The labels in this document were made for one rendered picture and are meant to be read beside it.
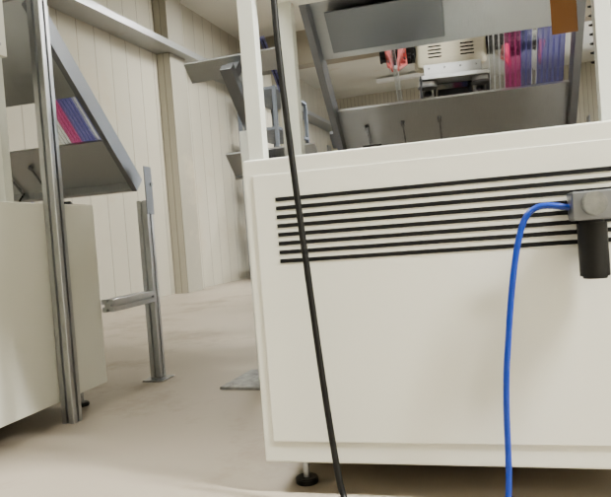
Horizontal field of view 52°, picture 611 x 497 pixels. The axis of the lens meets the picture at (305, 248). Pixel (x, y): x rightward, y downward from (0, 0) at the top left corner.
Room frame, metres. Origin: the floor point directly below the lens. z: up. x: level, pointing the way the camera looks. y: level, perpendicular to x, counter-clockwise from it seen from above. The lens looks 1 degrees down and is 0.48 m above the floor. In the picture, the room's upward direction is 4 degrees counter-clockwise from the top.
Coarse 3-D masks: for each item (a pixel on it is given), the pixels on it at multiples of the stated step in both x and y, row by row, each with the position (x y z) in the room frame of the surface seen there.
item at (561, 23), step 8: (552, 0) 1.32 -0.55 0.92; (560, 0) 1.32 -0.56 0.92; (568, 0) 1.31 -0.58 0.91; (576, 0) 1.31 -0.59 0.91; (552, 8) 1.32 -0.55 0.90; (560, 8) 1.32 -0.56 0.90; (568, 8) 1.31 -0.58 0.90; (576, 8) 1.31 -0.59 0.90; (552, 16) 1.32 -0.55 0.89; (560, 16) 1.32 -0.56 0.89; (568, 16) 1.31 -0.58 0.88; (576, 16) 1.31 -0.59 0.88; (552, 24) 1.32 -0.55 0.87; (560, 24) 1.32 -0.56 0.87; (568, 24) 1.31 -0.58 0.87; (576, 24) 1.31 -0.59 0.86; (552, 32) 1.32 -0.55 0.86; (560, 32) 1.32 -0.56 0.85; (568, 32) 1.31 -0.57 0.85
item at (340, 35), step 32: (352, 0) 1.67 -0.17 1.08; (384, 0) 1.66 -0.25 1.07; (416, 0) 1.61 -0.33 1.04; (448, 0) 1.63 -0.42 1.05; (480, 0) 1.62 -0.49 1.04; (512, 0) 1.61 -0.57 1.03; (544, 0) 1.60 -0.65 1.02; (320, 32) 1.75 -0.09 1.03; (352, 32) 1.69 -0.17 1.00; (384, 32) 1.68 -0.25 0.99; (416, 32) 1.67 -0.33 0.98; (448, 32) 1.70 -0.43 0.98; (480, 32) 1.69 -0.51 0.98
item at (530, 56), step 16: (512, 32) 1.69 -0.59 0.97; (528, 32) 1.68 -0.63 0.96; (544, 32) 1.67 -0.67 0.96; (496, 48) 1.73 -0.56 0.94; (512, 48) 1.72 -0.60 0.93; (528, 48) 1.72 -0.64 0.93; (544, 48) 1.71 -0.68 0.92; (560, 48) 1.70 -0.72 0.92; (496, 64) 1.76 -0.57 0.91; (512, 64) 1.76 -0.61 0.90; (528, 64) 1.75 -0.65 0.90; (544, 64) 1.74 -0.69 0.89; (560, 64) 1.74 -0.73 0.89; (496, 80) 1.80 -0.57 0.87; (512, 80) 1.79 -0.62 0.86; (528, 80) 1.79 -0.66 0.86; (544, 80) 1.78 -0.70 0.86; (560, 80) 1.77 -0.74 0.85
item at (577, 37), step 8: (584, 0) 1.55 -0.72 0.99; (584, 8) 1.56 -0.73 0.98; (584, 16) 1.58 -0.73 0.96; (576, 32) 1.61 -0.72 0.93; (576, 40) 1.63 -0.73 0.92; (576, 48) 1.64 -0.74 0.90; (576, 56) 1.66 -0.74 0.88; (576, 64) 1.68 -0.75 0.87; (576, 72) 1.69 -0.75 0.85; (576, 80) 1.71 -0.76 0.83; (576, 88) 1.73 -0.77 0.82; (576, 96) 1.75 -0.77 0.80; (568, 104) 1.81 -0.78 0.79; (576, 104) 1.77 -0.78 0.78; (568, 112) 1.82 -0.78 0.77; (576, 112) 1.79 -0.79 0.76; (568, 120) 1.83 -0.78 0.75; (576, 120) 1.81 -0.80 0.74
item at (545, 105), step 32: (448, 96) 1.85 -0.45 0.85; (480, 96) 1.83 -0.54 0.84; (512, 96) 1.82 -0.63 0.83; (544, 96) 1.81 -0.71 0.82; (352, 128) 1.98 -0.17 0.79; (384, 128) 1.96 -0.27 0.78; (416, 128) 1.95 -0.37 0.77; (448, 128) 1.93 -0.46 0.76; (480, 128) 1.92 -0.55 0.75; (512, 128) 1.90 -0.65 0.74
